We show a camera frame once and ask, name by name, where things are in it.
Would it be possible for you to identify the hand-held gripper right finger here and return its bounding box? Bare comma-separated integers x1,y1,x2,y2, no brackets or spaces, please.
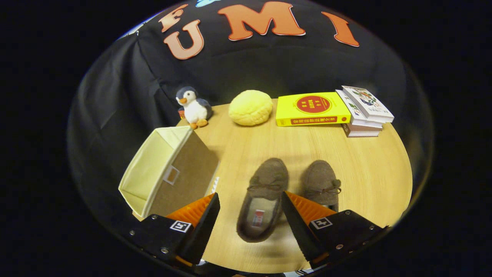
281,191,388,270

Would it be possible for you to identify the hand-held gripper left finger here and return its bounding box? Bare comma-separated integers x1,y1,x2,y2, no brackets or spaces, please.
128,192,221,268

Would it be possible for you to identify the brown fuzzy slipper shoe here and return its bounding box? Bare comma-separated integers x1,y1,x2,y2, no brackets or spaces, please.
236,157,289,243
302,160,342,213

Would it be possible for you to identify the beige fabric storage box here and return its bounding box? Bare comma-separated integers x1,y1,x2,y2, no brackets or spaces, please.
118,125,220,219

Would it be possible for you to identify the white book with brown spine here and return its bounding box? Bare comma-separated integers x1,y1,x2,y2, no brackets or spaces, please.
341,122,382,138

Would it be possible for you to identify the penguin plush toy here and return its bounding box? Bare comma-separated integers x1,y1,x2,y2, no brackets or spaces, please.
176,86,213,130

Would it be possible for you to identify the yellow book with red circle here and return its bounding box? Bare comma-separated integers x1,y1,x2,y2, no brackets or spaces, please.
276,92,351,127

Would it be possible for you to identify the yellow round bread plush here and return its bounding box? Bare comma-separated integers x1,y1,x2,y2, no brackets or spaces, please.
228,90,274,127

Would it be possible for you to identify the white book with bird print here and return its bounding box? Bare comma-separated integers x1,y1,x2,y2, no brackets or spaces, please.
341,85,395,123

